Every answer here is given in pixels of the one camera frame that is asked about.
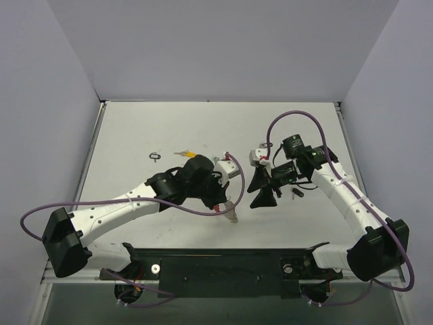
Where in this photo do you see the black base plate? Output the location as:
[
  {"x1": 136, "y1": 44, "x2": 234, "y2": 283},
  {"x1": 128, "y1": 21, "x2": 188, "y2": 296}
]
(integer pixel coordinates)
[{"x1": 100, "y1": 247, "x2": 342, "y2": 299}]

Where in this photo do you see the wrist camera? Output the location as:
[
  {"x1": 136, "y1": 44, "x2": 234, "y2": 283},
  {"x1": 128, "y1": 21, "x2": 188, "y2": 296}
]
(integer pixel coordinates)
[
  {"x1": 248, "y1": 148, "x2": 271, "y2": 168},
  {"x1": 214, "y1": 160, "x2": 240, "y2": 183}
]

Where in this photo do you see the key with solid black tag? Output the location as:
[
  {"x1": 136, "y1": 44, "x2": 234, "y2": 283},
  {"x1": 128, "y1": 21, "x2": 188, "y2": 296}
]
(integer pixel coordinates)
[{"x1": 290, "y1": 187, "x2": 304, "y2": 200}]

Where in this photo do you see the aluminium front rail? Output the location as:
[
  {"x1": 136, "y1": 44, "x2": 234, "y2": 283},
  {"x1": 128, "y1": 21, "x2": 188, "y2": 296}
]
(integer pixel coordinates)
[{"x1": 49, "y1": 246, "x2": 405, "y2": 282}]

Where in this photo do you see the key with yellow tag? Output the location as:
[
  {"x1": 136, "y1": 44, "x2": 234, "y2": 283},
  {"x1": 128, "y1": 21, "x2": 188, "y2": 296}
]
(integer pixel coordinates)
[{"x1": 175, "y1": 150, "x2": 196, "y2": 158}]

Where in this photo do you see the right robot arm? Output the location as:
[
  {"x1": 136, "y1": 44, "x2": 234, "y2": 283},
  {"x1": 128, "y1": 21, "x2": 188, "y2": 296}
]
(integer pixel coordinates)
[{"x1": 247, "y1": 135, "x2": 409, "y2": 281}]

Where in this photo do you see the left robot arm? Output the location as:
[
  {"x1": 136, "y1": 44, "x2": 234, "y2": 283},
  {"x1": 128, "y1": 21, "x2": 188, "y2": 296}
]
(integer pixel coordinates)
[{"x1": 42, "y1": 155, "x2": 239, "y2": 279}]

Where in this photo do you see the key with black outlined tag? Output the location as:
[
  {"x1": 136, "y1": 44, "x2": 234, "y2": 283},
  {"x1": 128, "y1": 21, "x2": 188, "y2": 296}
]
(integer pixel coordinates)
[{"x1": 149, "y1": 152, "x2": 161, "y2": 162}]

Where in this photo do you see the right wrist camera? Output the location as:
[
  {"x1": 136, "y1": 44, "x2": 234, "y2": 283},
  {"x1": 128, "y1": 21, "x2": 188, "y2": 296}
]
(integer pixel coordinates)
[{"x1": 248, "y1": 148, "x2": 271, "y2": 168}]

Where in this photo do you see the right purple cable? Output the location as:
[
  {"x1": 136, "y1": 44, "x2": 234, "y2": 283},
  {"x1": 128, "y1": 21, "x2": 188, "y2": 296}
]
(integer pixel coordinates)
[{"x1": 266, "y1": 110, "x2": 416, "y2": 308}]

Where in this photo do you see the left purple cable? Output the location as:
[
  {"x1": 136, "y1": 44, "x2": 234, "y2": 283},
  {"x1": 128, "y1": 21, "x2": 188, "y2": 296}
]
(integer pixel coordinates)
[{"x1": 20, "y1": 151, "x2": 246, "y2": 308}]

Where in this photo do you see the purple cable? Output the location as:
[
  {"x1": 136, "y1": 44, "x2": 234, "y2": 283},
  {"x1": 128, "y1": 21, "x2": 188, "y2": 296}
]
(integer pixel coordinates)
[
  {"x1": 20, "y1": 151, "x2": 246, "y2": 308},
  {"x1": 266, "y1": 110, "x2": 416, "y2": 308}
]

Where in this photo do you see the key with clear black tag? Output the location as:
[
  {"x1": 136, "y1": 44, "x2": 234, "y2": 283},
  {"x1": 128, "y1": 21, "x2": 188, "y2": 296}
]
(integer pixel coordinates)
[{"x1": 259, "y1": 142, "x2": 273, "y2": 149}]

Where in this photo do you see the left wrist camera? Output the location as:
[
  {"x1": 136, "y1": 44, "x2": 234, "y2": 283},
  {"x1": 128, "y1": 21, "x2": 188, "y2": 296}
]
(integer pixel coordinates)
[{"x1": 214, "y1": 160, "x2": 240, "y2": 183}]

